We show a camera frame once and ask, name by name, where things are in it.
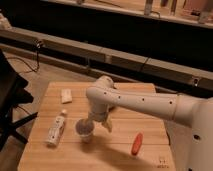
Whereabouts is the orange carrot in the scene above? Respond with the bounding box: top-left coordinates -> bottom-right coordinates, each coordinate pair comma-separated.
131,133 -> 143,155

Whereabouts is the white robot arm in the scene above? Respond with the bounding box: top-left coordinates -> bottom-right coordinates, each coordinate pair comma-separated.
86,76 -> 213,171

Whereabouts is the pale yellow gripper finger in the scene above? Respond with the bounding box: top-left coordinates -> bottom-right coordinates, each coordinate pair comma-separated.
102,119 -> 112,133

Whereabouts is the white folded cloth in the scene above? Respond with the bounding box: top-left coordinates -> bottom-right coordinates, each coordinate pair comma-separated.
61,89 -> 72,104

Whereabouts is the white ceramic cup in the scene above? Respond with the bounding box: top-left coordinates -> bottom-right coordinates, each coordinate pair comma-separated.
75,119 -> 94,143

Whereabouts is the white plastic bottle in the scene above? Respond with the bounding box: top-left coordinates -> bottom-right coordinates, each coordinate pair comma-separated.
45,109 -> 67,147

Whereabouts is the black cable on floor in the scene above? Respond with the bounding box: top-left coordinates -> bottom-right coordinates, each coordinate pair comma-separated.
6,39 -> 44,74

